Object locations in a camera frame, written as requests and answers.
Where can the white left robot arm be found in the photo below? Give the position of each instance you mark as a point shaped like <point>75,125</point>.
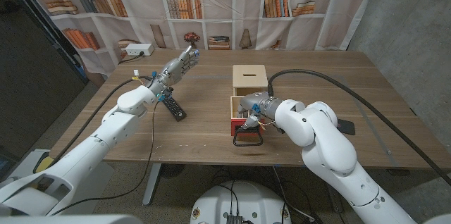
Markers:
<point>98,143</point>

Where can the printed bookshelf backdrop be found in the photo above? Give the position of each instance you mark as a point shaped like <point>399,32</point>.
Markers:
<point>246,23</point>

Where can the black TV remote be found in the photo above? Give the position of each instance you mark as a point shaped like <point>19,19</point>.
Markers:
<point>176,109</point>

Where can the white table leg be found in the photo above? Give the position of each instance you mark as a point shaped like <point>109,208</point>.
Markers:
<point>152,185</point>

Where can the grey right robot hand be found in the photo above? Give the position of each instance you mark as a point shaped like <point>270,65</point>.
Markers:
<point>260,102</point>

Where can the light wooden box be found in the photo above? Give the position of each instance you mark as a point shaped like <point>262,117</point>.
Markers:
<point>249,79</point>

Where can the white robot chest cover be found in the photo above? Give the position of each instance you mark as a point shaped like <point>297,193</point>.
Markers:
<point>70,219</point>

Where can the white robot torso base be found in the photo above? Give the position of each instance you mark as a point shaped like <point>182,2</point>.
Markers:
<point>243,199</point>

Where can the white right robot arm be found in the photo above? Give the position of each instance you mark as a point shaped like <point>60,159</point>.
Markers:
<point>324,139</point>

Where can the white power strip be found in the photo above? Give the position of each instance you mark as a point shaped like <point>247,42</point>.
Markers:
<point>139,49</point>

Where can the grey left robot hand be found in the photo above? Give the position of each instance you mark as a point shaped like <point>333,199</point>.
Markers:
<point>174,70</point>

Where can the dark table leg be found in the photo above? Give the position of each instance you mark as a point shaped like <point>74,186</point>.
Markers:
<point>333,196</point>

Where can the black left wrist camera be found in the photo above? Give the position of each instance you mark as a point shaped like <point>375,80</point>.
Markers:
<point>167,93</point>

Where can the black partition panel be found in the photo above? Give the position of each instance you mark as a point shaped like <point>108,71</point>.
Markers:
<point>28,76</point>

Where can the black wallet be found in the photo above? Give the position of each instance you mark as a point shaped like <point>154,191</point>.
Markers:
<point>347,127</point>

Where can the yellow black floor object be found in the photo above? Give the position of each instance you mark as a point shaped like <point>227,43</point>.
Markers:
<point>45,163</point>

